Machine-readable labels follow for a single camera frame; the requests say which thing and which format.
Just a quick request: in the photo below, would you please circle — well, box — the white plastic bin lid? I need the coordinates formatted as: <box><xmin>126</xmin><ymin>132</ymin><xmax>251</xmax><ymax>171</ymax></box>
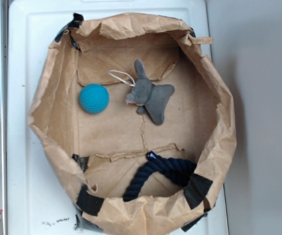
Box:
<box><xmin>6</xmin><ymin>0</ymin><xmax>230</xmax><ymax>235</ymax></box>

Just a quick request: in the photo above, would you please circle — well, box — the brown paper bag tray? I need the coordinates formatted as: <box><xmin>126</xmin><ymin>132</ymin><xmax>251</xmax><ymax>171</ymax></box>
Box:
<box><xmin>28</xmin><ymin>13</ymin><xmax>236</xmax><ymax>235</ymax></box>

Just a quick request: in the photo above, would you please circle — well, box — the blue dimpled ball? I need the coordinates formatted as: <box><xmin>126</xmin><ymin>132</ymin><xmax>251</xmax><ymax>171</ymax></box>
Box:
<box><xmin>78</xmin><ymin>84</ymin><xmax>109</xmax><ymax>114</ymax></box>

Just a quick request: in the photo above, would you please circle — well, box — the dark blue twisted rope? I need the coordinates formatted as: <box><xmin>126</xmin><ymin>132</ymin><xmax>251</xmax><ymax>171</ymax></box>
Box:
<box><xmin>123</xmin><ymin>151</ymin><xmax>197</xmax><ymax>202</ymax></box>

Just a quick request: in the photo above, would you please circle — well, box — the grey plush elephant toy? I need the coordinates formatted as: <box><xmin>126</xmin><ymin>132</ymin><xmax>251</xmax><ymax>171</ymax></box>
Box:
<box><xmin>108</xmin><ymin>59</ymin><xmax>176</xmax><ymax>126</ymax></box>

